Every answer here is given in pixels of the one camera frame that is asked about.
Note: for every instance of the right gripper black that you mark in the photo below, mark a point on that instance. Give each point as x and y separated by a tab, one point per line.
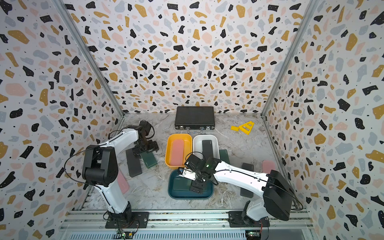
196	186

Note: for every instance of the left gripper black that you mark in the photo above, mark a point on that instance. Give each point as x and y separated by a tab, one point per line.
153	146

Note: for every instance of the green pencil case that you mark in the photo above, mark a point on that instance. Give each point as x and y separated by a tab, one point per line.
181	184
149	159
224	156

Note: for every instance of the pink pencil case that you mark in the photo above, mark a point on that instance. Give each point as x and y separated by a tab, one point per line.
268	166
122	182
177	152

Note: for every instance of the dark grey pencil case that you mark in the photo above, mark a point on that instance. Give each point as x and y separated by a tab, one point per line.
134	164
207	149
244	192

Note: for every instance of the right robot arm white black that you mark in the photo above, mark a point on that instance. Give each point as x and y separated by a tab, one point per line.
275	194

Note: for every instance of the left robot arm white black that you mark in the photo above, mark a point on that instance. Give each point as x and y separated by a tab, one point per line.
101	170

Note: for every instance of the teal storage box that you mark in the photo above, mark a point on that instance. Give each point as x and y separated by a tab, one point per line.
207	193

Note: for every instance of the yellow storage box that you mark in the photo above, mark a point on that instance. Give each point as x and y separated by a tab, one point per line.
188	148

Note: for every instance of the white storage box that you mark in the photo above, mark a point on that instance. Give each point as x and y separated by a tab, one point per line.
197	144

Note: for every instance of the black briefcase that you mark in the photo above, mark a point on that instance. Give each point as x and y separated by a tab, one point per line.
195	118

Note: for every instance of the yellow plastic triangle piece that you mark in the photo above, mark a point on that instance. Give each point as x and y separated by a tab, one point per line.
245	128

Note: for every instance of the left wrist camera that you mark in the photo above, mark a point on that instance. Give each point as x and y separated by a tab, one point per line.
146	128

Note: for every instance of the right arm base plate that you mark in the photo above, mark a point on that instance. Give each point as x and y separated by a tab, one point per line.
243	219

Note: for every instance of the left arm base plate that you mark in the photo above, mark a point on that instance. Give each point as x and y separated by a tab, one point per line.
127	220

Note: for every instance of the aluminium rail front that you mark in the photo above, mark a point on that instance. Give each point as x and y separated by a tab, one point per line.
185	225

